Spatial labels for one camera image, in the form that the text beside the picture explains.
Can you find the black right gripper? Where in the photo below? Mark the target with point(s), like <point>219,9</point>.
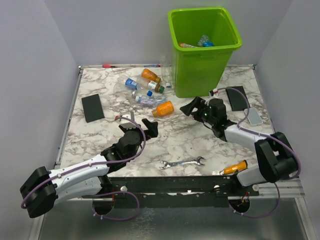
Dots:
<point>188,109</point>

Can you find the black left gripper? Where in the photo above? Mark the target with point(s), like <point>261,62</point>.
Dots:
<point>152,132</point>

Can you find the small orange bottle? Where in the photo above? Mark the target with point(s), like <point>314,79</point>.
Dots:
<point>163,109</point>

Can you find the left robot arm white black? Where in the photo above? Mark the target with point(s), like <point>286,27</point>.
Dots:
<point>45,188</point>

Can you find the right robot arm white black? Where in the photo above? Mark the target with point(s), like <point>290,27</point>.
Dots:
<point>275,158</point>

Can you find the green plastic bin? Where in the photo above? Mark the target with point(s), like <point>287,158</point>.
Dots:
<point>196,71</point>

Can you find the tall clear bottle by bin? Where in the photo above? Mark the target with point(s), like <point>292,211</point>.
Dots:
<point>166,72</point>

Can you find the small red blue label bottle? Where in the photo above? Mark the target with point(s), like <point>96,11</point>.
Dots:
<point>148,101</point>

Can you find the brown tea bottle green cap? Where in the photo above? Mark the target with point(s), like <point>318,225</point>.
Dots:
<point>155,87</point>

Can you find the silver open-end wrench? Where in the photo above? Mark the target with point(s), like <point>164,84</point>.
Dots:
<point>196,161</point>

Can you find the clear bottle blue label back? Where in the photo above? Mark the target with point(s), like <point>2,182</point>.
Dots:
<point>132,84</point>

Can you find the black flat box left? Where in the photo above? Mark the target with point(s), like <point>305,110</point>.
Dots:
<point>92,108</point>

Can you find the black flat box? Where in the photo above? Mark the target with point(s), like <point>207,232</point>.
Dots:
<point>237,98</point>
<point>92,108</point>

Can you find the black flat box right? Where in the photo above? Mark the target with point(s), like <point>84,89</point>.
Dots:
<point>237,98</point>

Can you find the blue marker pen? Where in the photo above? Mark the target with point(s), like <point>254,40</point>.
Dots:
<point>152,66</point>

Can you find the orange juice bottle back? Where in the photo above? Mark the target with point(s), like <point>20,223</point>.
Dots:
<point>150,75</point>

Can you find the orange bottle at front edge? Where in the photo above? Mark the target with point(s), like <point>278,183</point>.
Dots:
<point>185,45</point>

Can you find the clear bottle light-blue label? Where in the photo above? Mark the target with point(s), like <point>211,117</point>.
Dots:
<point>205,41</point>

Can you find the red marker pen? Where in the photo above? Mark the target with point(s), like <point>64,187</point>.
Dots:
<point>108,66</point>

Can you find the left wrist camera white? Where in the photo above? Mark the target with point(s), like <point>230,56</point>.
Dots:
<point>123,117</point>

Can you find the orange handle screwdriver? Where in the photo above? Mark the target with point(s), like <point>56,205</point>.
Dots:
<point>240,166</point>

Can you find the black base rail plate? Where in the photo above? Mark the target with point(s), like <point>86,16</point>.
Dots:
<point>187,191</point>

